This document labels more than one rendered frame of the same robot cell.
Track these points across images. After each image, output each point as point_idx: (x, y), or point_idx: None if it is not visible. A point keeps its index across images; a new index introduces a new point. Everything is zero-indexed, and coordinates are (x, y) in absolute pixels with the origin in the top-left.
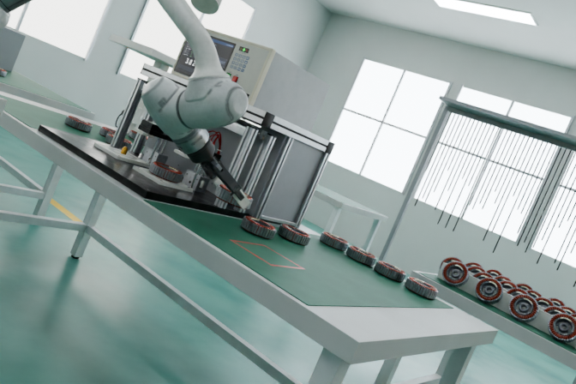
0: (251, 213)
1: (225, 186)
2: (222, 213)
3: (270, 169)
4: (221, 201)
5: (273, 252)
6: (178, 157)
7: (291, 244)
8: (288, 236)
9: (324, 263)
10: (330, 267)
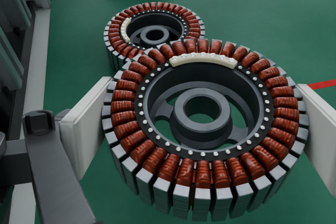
0: None
1: (134, 119)
2: (26, 81)
3: None
4: (10, 75)
5: (333, 94)
6: None
7: None
8: None
9: None
10: None
